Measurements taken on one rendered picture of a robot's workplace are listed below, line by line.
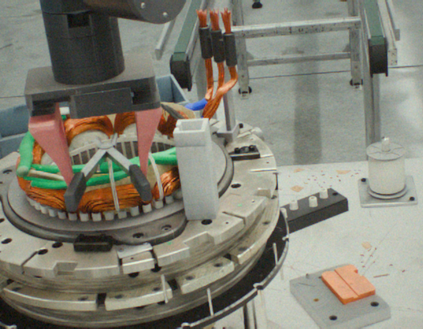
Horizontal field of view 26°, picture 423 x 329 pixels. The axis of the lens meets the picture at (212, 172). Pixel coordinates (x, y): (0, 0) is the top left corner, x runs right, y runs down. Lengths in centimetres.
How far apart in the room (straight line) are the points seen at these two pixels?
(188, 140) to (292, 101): 303
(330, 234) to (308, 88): 257
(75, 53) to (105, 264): 19
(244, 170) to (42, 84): 27
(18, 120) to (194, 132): 50
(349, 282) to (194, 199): 46
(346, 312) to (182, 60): 116
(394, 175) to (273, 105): 238
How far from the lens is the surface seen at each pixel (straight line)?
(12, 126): 125
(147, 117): 71
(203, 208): 82
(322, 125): 358
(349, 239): 137
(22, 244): 85
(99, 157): 80
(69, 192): 74
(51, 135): 72
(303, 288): 124
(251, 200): 85
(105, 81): 71
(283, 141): 348
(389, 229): 139
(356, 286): 123
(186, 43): 231
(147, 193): 73
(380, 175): 144
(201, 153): 80
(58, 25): 70
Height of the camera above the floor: 151
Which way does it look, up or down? 27 degrees down
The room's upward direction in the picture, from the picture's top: 8 degrees counter-clockwise
